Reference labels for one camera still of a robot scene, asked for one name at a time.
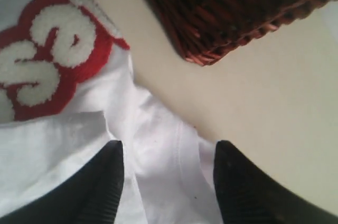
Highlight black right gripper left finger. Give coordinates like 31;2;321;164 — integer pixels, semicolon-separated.
1;141;124;224

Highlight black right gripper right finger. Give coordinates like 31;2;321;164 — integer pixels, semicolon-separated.
213;141;337;224

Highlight white t-shirt with red lettering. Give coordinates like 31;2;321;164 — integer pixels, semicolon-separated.
1;0;222;223

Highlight dark brown wicker basket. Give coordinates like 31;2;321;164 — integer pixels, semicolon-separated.
147;0;335;66

